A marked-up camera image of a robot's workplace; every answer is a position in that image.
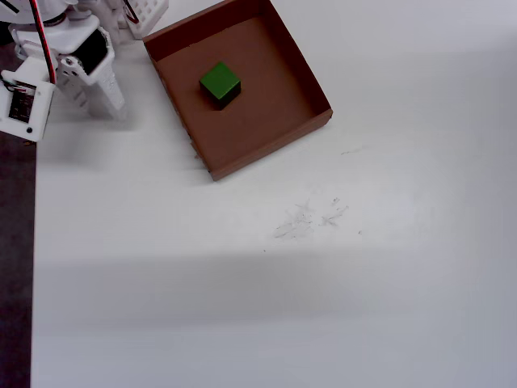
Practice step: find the brown cardboard box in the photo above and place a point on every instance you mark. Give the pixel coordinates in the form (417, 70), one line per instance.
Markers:
(266, 121)

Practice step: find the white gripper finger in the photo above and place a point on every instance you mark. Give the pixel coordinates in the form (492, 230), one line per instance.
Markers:
(72, 87)
(110, 97)

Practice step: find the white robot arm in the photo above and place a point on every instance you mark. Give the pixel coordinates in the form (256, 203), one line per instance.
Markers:
(81, 12)

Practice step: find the green cube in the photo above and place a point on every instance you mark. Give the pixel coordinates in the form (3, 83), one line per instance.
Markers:
(220, 83)

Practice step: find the small table edge clamp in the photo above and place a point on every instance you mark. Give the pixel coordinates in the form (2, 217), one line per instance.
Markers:
(28, 144)

